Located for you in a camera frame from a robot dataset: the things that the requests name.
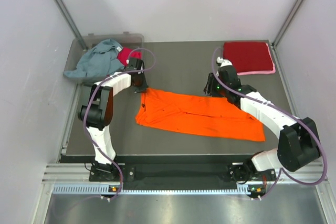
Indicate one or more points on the right corner aluminium post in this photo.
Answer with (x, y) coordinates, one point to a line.
(287, 22)

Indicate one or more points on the grey blue t shirt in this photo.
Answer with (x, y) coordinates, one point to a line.
(98, 62)

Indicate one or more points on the grey slotted cable duct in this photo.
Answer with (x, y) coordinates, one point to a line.
(109, 190)

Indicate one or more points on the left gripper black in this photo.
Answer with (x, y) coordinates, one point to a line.
(143, 86)

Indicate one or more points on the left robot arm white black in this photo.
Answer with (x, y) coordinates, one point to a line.
(96, 113)

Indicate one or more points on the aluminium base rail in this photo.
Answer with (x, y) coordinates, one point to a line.
(182, 172)

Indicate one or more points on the folded dark red t shirt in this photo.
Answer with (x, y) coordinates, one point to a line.
(231, 51)

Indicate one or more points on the orange t shirt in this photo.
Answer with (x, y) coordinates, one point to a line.
(191, 114)

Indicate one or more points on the corner aluminium post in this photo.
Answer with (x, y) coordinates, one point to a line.
(287, 22)
(71, 23)

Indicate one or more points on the clear grey plastic bin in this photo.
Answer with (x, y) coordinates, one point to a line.
(76, 51)

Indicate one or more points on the magenta t shirt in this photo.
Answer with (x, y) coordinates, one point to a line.
(126, 53)

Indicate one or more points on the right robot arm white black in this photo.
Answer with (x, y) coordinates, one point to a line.
(298, 142)

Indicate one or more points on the left corner aluminium post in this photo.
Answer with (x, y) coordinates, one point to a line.
(71, 23)

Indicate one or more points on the folded pink t shirt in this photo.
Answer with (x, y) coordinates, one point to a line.
(255, 58)

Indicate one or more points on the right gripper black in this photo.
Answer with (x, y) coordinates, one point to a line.
(209, 89)

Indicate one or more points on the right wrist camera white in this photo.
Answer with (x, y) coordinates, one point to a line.
(221, 62)

